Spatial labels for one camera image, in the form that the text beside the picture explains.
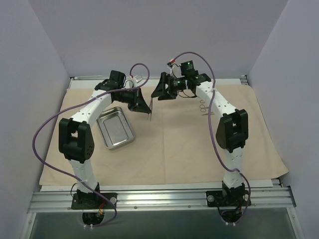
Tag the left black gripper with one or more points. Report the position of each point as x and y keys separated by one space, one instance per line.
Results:
x=137 y=99

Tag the steel surgical scissors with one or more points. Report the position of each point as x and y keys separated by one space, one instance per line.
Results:
x=204 y=110

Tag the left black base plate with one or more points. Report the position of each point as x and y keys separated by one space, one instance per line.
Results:
x=86 y=203

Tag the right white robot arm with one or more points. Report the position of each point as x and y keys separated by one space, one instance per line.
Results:
x=232 y=129

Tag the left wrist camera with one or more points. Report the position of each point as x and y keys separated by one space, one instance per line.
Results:
x=136 y=79

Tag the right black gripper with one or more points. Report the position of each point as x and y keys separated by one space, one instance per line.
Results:
x=167 y=86

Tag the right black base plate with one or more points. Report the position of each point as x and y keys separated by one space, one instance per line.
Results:
x=217 y=199

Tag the back aluminium rail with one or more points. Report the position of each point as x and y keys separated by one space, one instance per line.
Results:
x=102 y=77

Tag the front aluminium rail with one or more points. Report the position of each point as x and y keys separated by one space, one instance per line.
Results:
x=161 y=200

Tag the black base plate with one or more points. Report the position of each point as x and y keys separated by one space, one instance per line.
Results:
x=217 y=199
x=86 y=203

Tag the aluminium rail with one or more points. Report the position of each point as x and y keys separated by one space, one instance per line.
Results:
x=161 y=200
x=102 y=77

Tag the steel instrument tray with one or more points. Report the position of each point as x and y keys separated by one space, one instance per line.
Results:
x=115 y=128

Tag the beige cloth kit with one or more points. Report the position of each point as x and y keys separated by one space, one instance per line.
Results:
x=175 y=146

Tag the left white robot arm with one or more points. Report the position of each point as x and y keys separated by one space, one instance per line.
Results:
x=75 y=140

